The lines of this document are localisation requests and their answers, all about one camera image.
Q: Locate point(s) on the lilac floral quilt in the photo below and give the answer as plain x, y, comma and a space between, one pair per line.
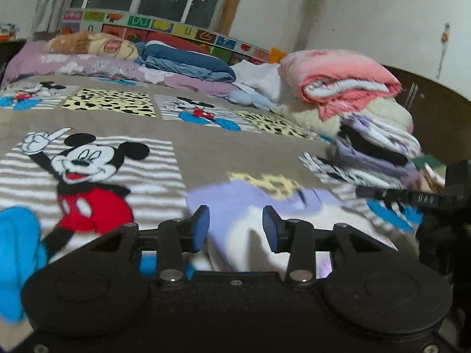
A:
44, 62

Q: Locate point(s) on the white cloth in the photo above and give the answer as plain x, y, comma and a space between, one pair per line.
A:
261, 77

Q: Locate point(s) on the green cloth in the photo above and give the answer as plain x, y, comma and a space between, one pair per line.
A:
428, 161

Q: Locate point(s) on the cartoon printed blanket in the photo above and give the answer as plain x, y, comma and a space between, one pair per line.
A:
206, 147

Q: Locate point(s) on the cream quilted blanket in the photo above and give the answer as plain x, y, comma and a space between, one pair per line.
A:
386, 112

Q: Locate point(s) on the red pillow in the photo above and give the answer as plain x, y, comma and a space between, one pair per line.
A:
173, 42

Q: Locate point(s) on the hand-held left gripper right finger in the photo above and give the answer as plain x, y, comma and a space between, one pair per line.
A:
270, 231

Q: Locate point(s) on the dark wooden furniture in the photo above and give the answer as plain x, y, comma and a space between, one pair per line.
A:
438, 110

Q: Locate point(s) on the wall hanging ornament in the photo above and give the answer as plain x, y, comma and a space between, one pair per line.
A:
445, 40

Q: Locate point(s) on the person's right hand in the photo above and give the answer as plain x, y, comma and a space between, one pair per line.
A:
436, 246

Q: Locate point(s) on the dark wooden desk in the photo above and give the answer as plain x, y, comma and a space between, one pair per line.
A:
9, 51

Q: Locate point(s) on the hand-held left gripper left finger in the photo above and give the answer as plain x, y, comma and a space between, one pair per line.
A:
200, 228

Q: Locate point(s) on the stack of folded clothes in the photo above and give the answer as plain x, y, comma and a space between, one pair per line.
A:
371, 147

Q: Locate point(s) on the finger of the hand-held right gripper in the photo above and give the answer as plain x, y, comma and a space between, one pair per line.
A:
397, 195

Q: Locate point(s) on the colourful alphabet foam panel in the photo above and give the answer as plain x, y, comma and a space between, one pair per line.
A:
220, 40

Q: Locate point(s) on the coral pink blanket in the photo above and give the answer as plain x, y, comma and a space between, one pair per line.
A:
338, 73

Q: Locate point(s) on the tan patterned pillow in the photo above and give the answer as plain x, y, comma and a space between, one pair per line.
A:
92, 44

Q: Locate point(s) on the blue folded quilt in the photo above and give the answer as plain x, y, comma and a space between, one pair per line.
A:
191, 62

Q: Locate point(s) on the purple and cream sweatshirt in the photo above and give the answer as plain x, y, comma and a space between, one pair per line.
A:
235, 206

